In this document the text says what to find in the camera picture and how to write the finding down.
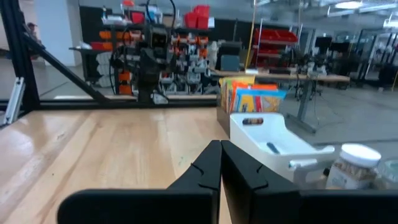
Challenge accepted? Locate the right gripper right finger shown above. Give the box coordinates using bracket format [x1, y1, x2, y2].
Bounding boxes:
[221, 139, 302, 224]

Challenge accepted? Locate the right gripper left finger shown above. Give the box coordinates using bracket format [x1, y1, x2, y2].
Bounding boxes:
[161, 139, 223, 224]

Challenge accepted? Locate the green and pink ramen packet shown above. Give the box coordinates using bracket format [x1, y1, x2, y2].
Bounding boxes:
[228, 82, 235, 113]

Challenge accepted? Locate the yellow Maruchan ramen packet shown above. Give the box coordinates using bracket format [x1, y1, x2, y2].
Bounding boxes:
[219, 76, 256, 113]

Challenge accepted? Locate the blue-edged ramen packet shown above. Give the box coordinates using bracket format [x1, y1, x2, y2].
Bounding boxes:
[233, 88, 287, 114]

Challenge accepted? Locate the white-capped white-label spice jar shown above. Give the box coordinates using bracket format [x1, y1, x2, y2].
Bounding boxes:
[325, 142, 382, 190]

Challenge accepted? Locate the orange ramen packet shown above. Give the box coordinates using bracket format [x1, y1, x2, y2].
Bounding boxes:
[231, 81, 279, 113]

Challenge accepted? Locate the black shelf with orange parts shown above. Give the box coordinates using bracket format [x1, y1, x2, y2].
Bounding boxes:
[70, 0, 216, 96]

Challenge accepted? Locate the white plastic bin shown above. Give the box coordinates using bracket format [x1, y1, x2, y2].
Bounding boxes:
[229, 112, 336, 185]

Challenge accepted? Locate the blue-grey equipment box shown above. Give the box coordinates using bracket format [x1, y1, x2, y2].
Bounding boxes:
[220, 54, 242, 72]

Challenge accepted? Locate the colourful book box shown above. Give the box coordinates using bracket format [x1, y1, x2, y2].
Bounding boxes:
[211, 68, 351, 134]

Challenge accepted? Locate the red storage bin shelf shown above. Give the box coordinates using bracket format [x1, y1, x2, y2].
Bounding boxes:
[253, 27, 300, 68]

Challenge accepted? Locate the person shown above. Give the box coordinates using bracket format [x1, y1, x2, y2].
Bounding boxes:
[26, 21, 42, 47]

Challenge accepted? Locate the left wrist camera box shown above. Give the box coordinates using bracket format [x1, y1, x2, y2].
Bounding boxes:
[148, 24, 170, 48]

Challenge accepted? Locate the yellow hanging cable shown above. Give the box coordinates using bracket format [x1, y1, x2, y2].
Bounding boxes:
[244, 0, 257, 70]

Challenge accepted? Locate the silver aluminium bracket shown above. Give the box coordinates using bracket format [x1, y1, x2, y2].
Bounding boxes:
[2, 77, 26, 126]

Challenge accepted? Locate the black background rig frame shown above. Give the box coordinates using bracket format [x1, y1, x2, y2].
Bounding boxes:
[353, 27, 398, 90]

